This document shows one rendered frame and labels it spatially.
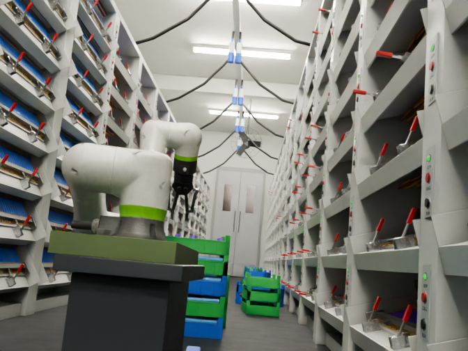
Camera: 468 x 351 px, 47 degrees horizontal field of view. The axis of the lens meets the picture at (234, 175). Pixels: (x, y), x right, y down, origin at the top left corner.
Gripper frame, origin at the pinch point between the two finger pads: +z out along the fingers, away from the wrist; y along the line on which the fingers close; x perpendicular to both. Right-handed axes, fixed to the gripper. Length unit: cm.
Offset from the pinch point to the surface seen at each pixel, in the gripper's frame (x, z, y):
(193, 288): -16.9, 21.1, 8.4
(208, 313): -20.7, 29.2, 15.0
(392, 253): -104, -37, 44
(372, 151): -54, -48, 54
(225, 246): -9.6, 5.6, 19.4
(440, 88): -117, -73, 40
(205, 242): -9.3, 4.7, 11.0
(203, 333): -23.9, 36.2, 13.6
